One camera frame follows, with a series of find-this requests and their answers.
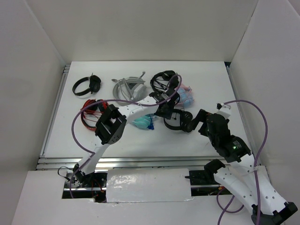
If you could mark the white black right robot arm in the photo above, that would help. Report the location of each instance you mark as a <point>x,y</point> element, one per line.
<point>246,181</point>

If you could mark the grey white headphones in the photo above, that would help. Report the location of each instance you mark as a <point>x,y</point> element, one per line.
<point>131,89</point>

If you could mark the teal cat ear headphones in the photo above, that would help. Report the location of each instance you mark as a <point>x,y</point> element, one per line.
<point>145,122</point>

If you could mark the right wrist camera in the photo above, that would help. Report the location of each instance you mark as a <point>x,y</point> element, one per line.
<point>224,110</point>

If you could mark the aluminium base frame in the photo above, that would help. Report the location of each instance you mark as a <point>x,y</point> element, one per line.
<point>158,148</point>

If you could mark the red black headphones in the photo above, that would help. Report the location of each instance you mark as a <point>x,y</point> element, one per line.
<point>96,111</point>

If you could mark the black Panasonic headphones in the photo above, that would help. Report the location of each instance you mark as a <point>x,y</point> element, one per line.
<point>180,120</point>

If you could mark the white front cover panel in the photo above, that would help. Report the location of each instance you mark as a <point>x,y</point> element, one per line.
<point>148,185</point>

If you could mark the pink and blue headphones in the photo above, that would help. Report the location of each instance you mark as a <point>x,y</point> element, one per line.
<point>186,98</point>

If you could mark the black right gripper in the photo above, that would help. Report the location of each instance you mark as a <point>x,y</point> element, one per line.
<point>200,116</point>

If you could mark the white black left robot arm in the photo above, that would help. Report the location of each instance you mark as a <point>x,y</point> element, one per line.
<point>111,124</point>

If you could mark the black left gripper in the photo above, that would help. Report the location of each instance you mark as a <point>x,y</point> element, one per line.
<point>167,115</point>

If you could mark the black wrapped headphones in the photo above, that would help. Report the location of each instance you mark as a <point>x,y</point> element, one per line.
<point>164,81</point>

